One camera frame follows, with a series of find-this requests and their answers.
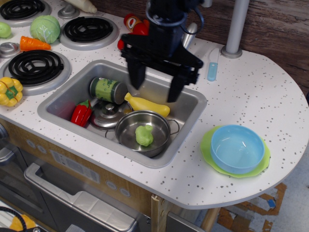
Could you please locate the yellow toy bell pepper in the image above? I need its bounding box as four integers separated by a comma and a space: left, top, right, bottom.
0, 77, 23, 107

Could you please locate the yellow toy squash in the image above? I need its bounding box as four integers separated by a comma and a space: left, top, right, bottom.
124, 92, 170, 117

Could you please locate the green plastic plate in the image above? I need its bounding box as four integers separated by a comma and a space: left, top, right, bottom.
200, 126, 270, 178

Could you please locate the cream toy bottle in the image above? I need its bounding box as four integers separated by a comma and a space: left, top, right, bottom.
65, 0, 97, 14

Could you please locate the green labelled toy can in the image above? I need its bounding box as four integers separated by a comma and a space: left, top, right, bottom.
89, 77, 127, 104

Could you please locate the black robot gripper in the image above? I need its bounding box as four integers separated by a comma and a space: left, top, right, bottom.
120, 0, 204, 103

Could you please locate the silver metal sink basin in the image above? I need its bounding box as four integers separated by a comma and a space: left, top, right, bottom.
38, 60, 207, 168

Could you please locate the green toy broccoli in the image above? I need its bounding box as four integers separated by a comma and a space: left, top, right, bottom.
135, 125, 154, 146

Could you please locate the red white toy slice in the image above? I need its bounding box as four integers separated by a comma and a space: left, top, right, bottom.
117, 39, 125, 50

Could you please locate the steel pot lid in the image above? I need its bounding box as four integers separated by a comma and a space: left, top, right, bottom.
89, 101, 133, 131

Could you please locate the blue handled toy knife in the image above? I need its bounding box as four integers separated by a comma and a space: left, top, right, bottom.
207, 48, 220, 81

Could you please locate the light green toy apple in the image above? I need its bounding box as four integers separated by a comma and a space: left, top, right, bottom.
0, 22, 12, 38

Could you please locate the blue plastic bowl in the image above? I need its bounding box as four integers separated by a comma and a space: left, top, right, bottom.
211, 125, 265, 174

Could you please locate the silver rear stove knob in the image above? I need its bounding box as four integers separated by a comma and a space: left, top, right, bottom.
57, 4, 80, 19

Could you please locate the green toy cabbage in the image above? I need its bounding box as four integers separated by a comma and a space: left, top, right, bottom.
29, 15, 61, 44

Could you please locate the silver oven door handle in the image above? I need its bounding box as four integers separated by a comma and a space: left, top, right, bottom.
24, 163, 139, 232

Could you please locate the black rear left burner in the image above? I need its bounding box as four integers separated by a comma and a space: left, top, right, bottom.
0, 0, 51, 28

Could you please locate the silver toy faucet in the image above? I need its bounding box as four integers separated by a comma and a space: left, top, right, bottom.
182, 23, 197, 49

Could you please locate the steel pan with handles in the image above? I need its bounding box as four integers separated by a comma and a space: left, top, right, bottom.
112, 110, 180, 158

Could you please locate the orange toy carrot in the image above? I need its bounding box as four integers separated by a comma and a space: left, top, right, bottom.
20, 36, 51, 51

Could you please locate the grey support pole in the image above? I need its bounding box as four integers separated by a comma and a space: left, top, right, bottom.
221, 0, 250, 59

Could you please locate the silver stove knob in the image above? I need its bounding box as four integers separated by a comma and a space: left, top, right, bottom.
0, 42, 21, 58
57, 4, 80, 19

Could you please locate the black rear right burner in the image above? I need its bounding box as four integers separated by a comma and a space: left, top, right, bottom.
59, 16, 119, 51

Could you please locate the black front stove burner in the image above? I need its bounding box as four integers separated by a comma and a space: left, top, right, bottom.
0, 50, 71, 96

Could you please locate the red toy pepper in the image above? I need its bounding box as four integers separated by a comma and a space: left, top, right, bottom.
70, 100, 92, 127

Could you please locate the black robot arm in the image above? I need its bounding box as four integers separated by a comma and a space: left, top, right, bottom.
121, 0, 204, 102

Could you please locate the yellow object bottom left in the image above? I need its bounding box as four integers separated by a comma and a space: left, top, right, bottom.
9, 215, 36, 231

